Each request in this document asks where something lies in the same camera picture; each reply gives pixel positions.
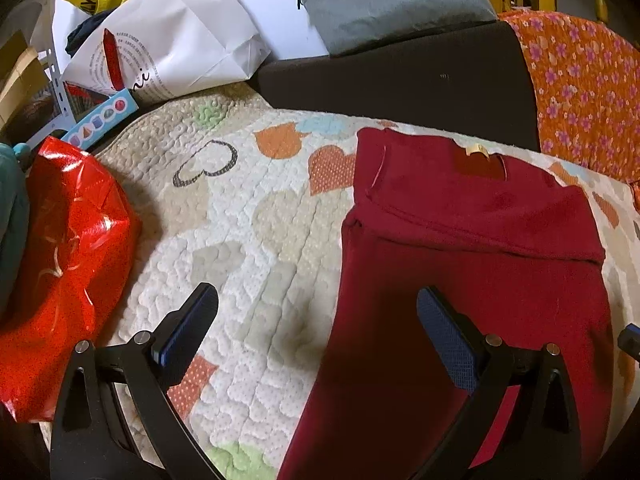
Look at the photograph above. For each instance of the grey perforated metal post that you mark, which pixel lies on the grey perforated metal post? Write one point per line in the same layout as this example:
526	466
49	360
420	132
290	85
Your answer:
56	90

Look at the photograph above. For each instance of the brown cardboard box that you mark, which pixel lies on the brown cardboard box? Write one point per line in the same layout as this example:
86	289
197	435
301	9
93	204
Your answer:
20	75

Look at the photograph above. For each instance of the teal cloth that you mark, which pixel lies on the teal cloth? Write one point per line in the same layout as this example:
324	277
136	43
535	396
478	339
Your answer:
12	220

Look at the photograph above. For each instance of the heart print quilted blanket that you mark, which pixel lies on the heart print quilted blanket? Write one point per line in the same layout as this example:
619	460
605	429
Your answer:
240	220

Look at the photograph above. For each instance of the dark red knit garment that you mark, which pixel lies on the dark red knit garment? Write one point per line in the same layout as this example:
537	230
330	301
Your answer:
450	220

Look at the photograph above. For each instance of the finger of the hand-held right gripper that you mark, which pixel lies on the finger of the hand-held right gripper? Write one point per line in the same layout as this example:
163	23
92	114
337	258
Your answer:
631	342

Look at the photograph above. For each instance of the orange floral cloth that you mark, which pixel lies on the orange floral cloth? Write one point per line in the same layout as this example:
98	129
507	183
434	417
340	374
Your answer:
580	90

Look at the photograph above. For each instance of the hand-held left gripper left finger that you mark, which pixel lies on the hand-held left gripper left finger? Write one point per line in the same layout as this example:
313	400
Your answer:
176	336

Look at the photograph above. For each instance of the shiny red plastic bag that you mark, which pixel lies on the shiny red plastic bag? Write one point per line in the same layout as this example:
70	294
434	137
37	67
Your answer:
65	270

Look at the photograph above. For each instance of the dark brown sofa cushion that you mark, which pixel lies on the dark brown sofa cushion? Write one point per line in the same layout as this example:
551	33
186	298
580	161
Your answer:
400	90

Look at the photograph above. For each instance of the white paper shopping bag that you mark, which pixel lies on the white paper shopping bag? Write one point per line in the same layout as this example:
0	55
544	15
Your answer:
185	35

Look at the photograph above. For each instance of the grey fabric zip bag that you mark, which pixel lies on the grey fabric zip bag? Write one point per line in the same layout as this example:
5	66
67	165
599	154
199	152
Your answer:
385	5

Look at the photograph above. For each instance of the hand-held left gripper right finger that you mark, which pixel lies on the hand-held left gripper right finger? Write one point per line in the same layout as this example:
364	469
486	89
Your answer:
447	337

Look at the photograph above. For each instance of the blue box with coloured shapes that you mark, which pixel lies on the blue box with coloured shapes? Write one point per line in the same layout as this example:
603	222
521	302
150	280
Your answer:
100	120

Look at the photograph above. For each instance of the dark navy clothing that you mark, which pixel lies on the dark navy clothing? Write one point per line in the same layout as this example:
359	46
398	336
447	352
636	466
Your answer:
85	32

